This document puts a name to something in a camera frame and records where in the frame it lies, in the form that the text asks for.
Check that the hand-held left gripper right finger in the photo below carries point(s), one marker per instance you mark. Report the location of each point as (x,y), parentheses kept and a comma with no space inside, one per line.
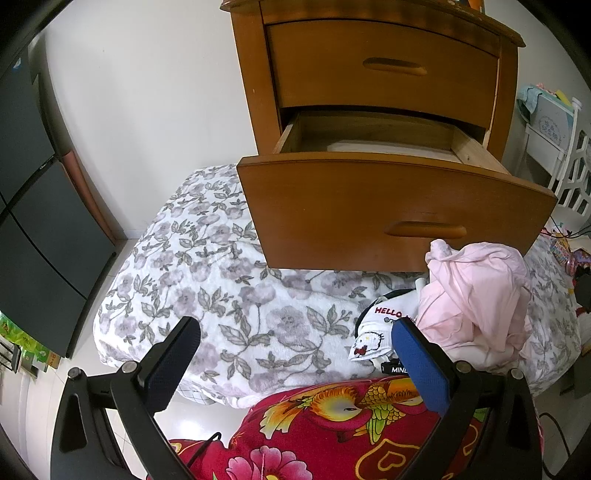
(422,364)

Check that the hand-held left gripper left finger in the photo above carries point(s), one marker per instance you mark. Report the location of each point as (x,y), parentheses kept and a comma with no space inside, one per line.
(161,369)

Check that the white cat-print sock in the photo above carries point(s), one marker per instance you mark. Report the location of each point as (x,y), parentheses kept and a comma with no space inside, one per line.
(392,314)
(369,346)

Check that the pink garment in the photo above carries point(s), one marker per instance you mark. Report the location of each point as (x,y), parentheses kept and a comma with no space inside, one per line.
(475,300)

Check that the grey floral blanket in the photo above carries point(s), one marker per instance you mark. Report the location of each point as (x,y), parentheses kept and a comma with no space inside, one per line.
(240,323)

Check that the red printed blanket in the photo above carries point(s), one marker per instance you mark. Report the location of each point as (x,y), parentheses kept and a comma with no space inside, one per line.
(314,438)

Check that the green packets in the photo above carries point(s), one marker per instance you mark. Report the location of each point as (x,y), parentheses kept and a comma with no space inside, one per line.
(27,346)

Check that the dark grey cabinet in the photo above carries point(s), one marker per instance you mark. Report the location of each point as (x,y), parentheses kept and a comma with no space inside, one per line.
(41,240)

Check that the colourful toys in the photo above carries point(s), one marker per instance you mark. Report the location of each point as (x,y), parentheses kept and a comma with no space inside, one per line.
(575,263)

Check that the white drawer liner paper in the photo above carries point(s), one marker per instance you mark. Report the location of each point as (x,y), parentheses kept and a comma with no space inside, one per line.
(392,150)

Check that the wooden nightstand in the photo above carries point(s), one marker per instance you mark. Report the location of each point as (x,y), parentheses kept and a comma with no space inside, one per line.
(254,69)

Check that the brown door frame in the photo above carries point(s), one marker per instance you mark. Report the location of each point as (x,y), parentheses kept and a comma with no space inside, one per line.
(92,194)

